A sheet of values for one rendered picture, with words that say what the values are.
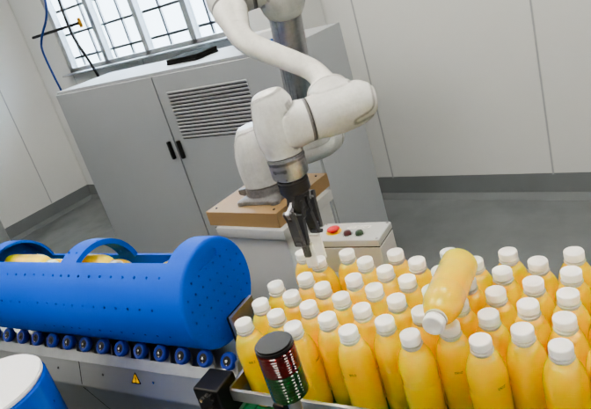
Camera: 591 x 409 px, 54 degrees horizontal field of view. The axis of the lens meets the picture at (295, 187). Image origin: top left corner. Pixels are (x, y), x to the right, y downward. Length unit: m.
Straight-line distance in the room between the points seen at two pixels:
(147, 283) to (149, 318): 0.09
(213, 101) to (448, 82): 1.59
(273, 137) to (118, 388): 0.89
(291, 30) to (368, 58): 2.46
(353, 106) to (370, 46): 2.90
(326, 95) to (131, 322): 0.74
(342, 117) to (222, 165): 2.30
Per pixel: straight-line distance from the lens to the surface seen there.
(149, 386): 1.71
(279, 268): 2.08
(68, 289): 1.70
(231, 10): 1.62
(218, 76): 3.31
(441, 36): 3.98
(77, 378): 1.93
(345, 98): 1.31
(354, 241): 1.53
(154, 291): 1.46
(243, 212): 2.05
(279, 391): 0.96
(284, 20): 1.77
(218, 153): 3.54
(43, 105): 7.11
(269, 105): 1.28
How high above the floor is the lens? 1.78
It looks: 20 degrees down
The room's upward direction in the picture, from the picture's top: 17 degrees counter-clockwise
